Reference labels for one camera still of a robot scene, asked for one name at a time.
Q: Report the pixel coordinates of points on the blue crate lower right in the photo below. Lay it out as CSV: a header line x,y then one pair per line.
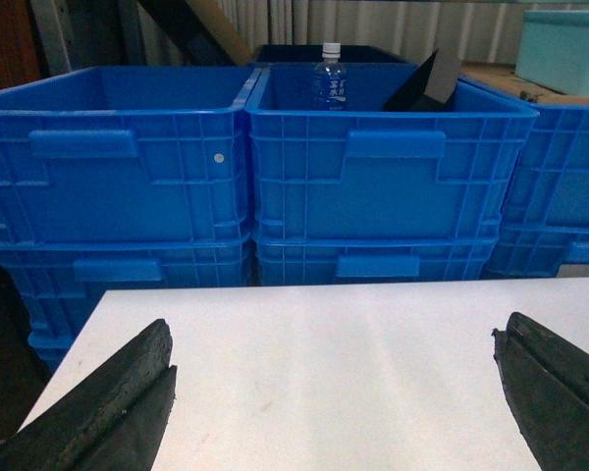
x,y
536,251

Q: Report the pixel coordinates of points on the blue crate lower left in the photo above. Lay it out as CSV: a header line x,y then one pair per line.
x,y
62,283

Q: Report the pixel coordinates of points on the blue crate lower middle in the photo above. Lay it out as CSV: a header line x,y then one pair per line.
x,y
330,261

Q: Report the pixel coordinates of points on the blue crate top left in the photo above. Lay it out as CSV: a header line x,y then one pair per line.
x,y
127,154

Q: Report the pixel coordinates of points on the clear blue water bottle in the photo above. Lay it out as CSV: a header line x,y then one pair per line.
x,y
329,86

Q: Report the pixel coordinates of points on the blue crate with bottle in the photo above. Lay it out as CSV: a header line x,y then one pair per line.
x,y
368,174

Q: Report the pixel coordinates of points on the light teal foam box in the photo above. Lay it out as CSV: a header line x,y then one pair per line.
x,y
554,50

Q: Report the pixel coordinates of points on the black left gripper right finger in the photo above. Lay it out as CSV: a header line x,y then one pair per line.
x,y
545,379

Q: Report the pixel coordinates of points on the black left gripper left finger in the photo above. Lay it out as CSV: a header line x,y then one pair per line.
x,y
114,419

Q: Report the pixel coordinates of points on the brown cardboard sheet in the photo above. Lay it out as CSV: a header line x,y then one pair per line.
x,y
503,78

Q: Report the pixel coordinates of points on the blue crate top right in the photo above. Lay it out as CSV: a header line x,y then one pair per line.
x,y
549,186

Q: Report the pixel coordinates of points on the black foam block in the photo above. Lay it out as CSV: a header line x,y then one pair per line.
x,y
431,88

